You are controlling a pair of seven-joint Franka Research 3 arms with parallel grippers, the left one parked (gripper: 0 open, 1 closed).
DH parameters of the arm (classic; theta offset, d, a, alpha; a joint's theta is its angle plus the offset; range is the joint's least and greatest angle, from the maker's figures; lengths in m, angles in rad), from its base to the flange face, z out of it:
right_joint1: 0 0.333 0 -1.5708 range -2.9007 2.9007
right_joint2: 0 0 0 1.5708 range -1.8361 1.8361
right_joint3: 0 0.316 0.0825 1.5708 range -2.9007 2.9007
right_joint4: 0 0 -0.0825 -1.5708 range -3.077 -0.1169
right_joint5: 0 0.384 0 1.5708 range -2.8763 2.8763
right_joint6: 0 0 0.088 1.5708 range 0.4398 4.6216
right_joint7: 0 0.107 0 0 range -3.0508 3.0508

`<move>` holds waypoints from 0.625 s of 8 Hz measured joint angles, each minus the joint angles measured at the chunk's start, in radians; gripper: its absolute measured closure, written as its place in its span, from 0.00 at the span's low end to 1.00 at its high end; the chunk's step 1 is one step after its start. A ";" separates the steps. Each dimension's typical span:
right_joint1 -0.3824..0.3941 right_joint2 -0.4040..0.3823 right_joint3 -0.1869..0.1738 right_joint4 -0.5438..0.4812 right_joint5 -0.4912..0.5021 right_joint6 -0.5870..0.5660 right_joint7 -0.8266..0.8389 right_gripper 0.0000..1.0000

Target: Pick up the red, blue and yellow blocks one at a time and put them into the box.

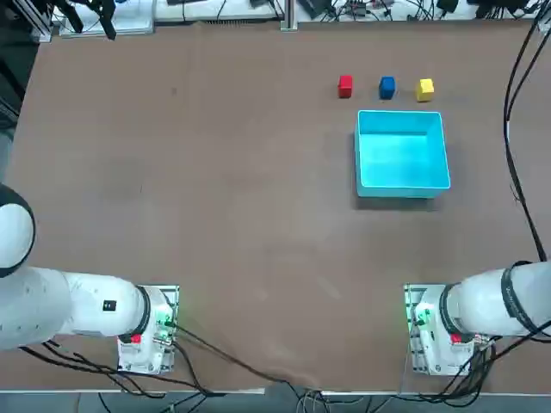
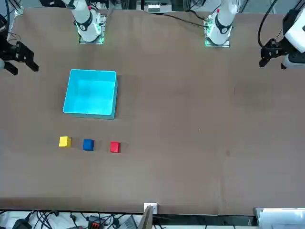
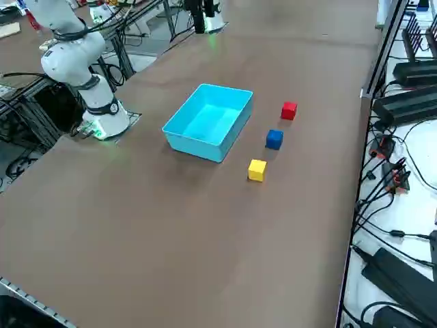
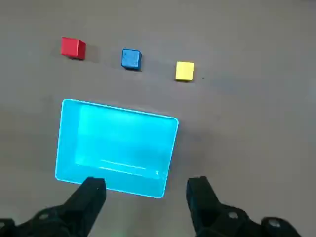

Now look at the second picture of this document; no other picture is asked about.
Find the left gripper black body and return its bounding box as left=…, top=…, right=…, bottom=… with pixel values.
left=268, top=39, right=290, bottom=58

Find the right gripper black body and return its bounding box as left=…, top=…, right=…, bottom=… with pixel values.
left=0, top=42, right=23, bottom=62

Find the yellow block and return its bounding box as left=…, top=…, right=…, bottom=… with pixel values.
left=59, top=136, right=72, bottom=148

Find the blue block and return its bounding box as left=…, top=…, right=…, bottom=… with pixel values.
left=82, top=139, right=95, bottom=152

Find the red block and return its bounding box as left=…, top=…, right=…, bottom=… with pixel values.
left=110, top=141, right=121, bottom=154

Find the cyan plastic box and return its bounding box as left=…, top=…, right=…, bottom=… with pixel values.
left=62, top=69, right=118, bottom=120

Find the grey vented device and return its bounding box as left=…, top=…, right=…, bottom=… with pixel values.
left=147, top=2, right=161, bottom=14

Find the white paper sheet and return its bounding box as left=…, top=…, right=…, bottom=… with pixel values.
left=253, top=207, right=305, bottom=229

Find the long black power brick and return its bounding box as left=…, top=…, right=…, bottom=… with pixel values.
left=11, top=218, right=33, bottom=229

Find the red black hub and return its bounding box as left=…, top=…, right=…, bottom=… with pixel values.
left=87, top=215, right=100, bottom=229

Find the ribbed power brick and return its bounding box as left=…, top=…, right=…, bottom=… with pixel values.
left=120, top=215, right=138, bottom=229

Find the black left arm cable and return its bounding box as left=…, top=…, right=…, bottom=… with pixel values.
left=258, top=0, right=279, bottom=48

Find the black cable across table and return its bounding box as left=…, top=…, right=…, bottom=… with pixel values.
left=157, top=11, right=207, bottom=27

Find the white post foot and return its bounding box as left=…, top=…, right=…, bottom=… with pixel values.
left=143, top=202, right=158, bottom=215

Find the grey aluminium post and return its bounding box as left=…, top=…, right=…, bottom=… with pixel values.
left=137, top=205, right=153, bottom=229

